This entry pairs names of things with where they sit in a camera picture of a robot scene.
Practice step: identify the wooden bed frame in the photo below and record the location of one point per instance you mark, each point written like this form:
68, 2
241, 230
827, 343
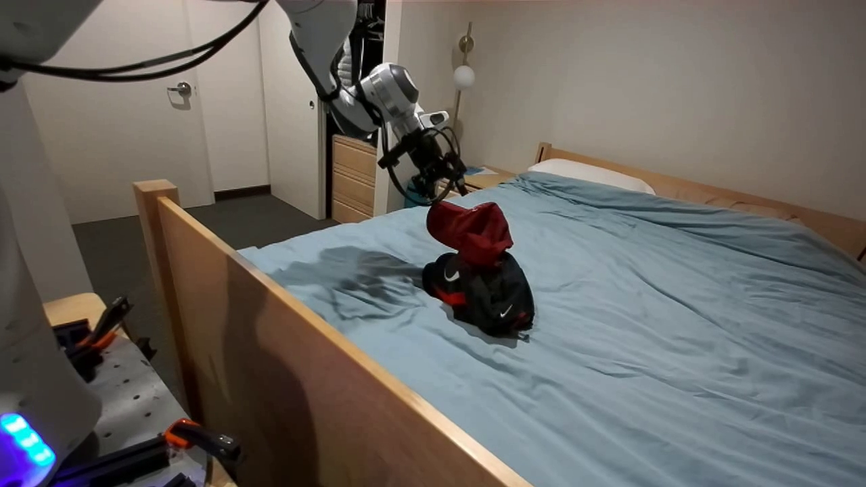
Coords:
272, 380

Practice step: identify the white door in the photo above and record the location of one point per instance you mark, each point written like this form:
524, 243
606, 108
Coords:
108, 136

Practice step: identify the wooden dresser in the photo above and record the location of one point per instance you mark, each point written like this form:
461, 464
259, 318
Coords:
353, 178

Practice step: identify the blue bed sheet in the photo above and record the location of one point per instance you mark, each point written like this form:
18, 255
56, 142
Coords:
651, 342

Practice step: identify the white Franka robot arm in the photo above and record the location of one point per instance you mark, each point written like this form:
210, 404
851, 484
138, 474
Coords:
360, 85

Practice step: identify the white pillow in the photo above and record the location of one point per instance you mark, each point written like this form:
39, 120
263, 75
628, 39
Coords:
591, 173

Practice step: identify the round wall lamp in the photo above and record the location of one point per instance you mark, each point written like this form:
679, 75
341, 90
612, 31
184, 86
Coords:
463, 70

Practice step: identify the black cap white trim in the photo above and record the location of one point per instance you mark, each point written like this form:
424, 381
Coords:
447, 273

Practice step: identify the wooden nightstand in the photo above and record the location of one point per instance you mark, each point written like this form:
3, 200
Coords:
489, 177

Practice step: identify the orange black clamp tool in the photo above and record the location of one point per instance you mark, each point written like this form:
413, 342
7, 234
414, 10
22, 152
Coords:
203, 442

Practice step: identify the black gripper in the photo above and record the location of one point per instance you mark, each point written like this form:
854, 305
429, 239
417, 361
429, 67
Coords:
420, 152

